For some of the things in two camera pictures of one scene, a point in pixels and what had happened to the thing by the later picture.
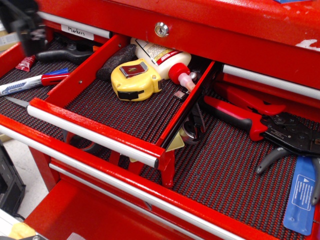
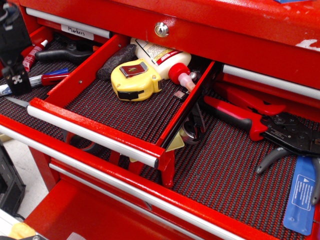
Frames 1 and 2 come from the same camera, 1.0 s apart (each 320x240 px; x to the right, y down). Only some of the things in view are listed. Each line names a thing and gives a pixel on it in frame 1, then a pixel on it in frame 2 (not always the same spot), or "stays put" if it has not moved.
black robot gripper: (20, 15) -> (14, 36)
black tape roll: (78, 141) stays put
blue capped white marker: (62, 71) stays put
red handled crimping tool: (262, 120) stays put
